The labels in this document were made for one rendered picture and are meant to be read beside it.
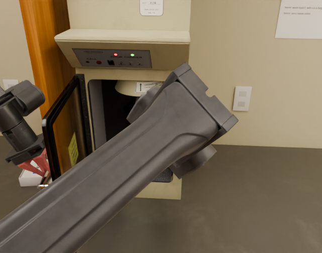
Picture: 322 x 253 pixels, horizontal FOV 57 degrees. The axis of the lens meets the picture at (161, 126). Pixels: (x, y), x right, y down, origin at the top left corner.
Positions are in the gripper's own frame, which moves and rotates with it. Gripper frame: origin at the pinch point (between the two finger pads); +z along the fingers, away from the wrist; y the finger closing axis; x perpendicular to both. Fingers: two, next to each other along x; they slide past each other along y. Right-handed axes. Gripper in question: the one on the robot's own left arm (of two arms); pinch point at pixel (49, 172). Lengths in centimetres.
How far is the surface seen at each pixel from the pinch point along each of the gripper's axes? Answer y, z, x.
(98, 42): -24.5, -21.4, -10.2
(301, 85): -82, 35, -58
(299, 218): -55, 55, -10
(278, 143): -66, 60, -59
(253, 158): -51, 53, -46
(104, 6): -27.6, -27.5, -21.4
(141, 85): -26.5, -3.9, -23.2
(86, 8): -23.1, -29.2, -21.9
